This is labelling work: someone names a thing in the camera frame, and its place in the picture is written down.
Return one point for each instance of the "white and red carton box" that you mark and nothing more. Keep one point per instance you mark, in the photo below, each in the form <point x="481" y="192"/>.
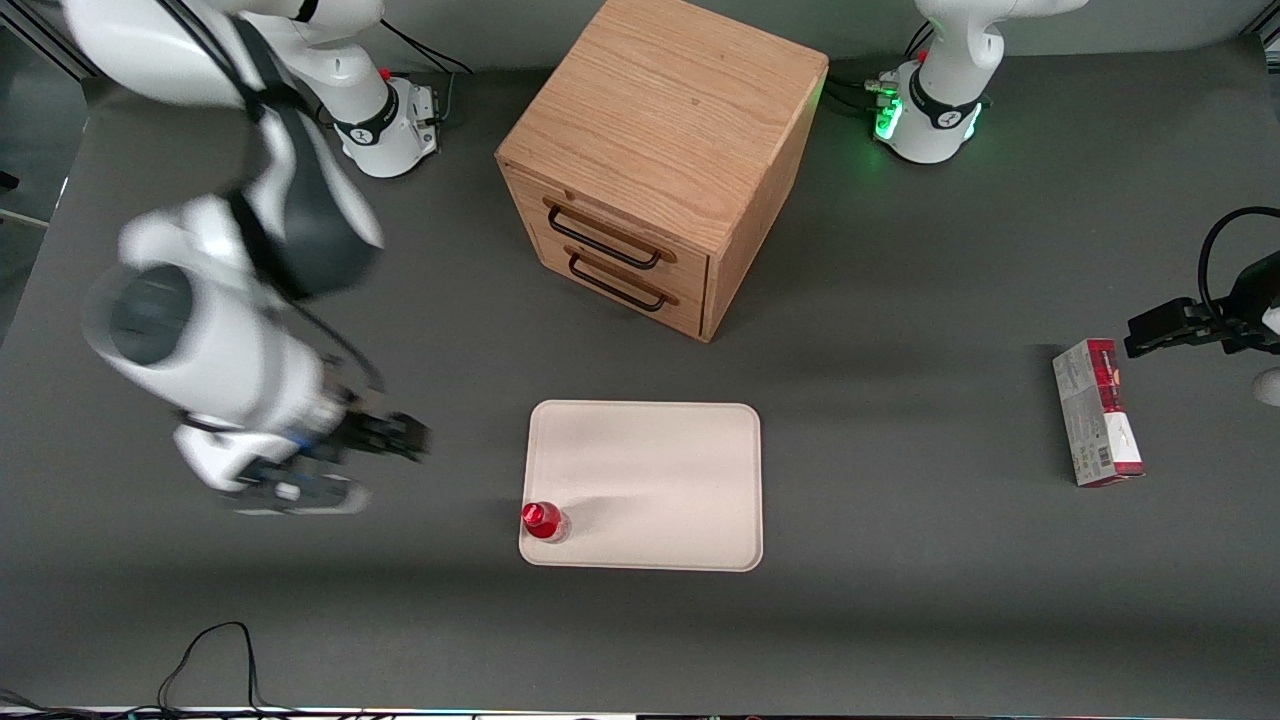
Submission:
<point x="1096" y="412"/>

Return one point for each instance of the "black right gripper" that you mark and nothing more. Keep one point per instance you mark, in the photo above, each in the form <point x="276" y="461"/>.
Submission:
<point x="362" y="430"/>

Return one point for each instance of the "black aluminium frame rail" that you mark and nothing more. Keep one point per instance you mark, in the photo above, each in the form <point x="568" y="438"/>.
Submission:
<point x="50" y="52"/>

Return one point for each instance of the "red coke bottle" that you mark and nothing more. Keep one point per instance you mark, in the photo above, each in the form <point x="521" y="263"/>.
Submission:
<point x="542" y="520"/>

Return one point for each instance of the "beige plastic tray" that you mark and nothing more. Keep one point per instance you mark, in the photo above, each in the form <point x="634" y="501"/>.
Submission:
<point x="660" y="480"/>

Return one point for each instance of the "wooden two-drawer cabinet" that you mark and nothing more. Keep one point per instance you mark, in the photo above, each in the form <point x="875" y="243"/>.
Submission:
<point x="660" y="120"/>

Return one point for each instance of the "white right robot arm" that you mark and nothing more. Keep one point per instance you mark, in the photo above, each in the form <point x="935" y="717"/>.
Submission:
<point x="220" y="340"/>

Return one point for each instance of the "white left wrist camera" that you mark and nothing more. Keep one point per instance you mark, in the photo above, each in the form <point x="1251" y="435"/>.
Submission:
<point x="1270" y="386"/>

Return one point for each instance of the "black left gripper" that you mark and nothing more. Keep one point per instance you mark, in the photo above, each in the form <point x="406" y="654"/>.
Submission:
<point x="1249" y="305"/>

